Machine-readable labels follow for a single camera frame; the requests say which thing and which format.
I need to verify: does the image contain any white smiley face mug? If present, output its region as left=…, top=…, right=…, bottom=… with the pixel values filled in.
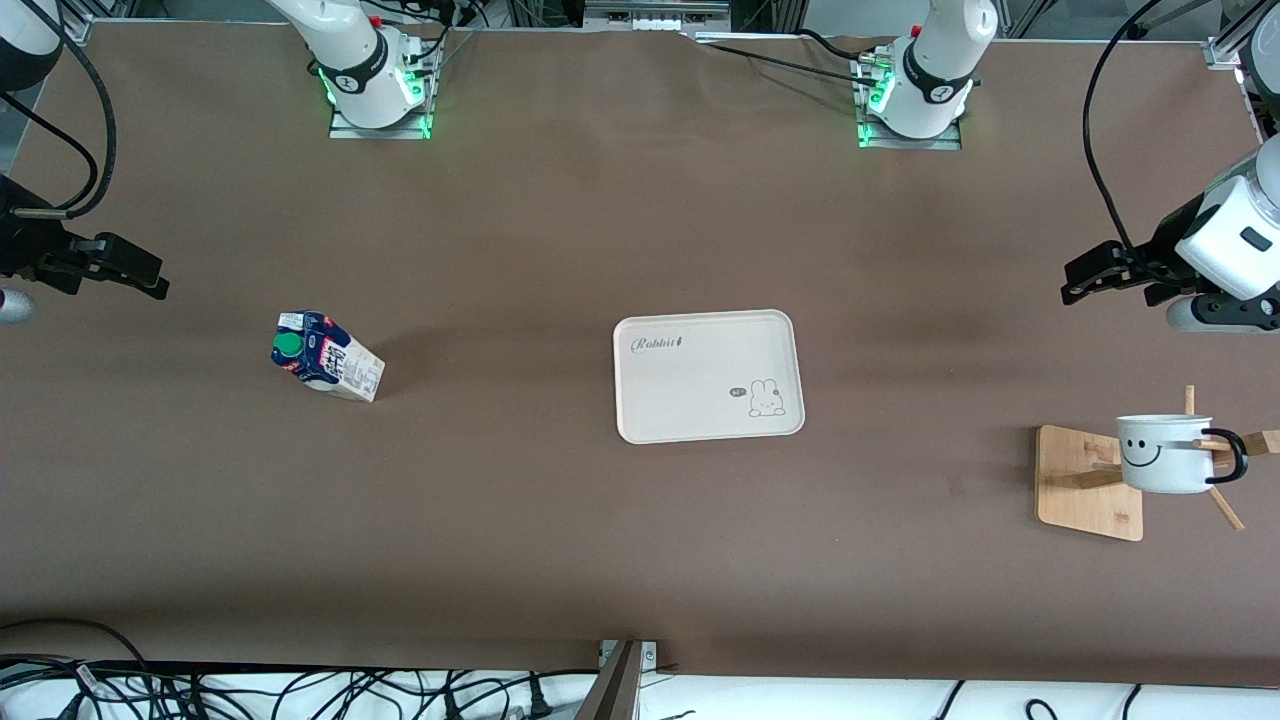
left=1116, top=414, right=1249, bottom=495

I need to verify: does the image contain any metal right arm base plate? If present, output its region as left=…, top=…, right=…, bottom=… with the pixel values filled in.
left=328, top=40, right=434, bottom=141

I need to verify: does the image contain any wooden mug rack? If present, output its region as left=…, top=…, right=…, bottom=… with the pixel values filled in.
left=1035, top=385, right=1280, bottom=543

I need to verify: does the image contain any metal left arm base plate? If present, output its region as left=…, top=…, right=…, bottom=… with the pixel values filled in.
left=855, top=55, right=964, bottom=151

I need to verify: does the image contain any long black tabletop cable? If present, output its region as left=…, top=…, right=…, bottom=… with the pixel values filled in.
left=695, top=40, right=881, bottom=91

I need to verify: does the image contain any short black tabletop cable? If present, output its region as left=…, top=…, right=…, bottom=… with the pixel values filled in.
left=795, top=28, right=876, bottom=63

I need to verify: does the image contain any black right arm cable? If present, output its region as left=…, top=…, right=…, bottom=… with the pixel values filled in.
left=0, top=0, right=117, bottom=217

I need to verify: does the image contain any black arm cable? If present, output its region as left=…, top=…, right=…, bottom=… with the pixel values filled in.
left=0, top=0, right=117, bottom=217
left=1083, top=0, right=1166, bottom=256

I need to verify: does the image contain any black cable with white tag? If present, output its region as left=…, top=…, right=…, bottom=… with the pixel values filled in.
left=0, top=655, right=106, bottom=696

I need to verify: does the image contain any metal table edge bracket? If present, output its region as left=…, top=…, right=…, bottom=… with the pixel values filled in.
left=572, top=638, right=661, bottom=720

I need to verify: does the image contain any cream rabbit print tray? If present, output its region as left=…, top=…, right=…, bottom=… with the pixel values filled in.
left=612, top=309, right=806, bottom=445

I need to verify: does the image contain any grey power strip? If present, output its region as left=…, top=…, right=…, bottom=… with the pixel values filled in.
left=583, top=0, right=733, bottom=33

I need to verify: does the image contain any black looped floor cable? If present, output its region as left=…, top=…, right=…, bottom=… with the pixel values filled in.
left=0, top=618, right=151, bottom=673

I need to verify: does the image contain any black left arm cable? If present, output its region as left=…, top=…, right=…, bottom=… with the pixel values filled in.
left=1083, top=0, right=1166, bottom=256

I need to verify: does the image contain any blue milk carton green cap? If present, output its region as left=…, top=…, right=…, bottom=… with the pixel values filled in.
left=270, top=310, right=386, bottom=403

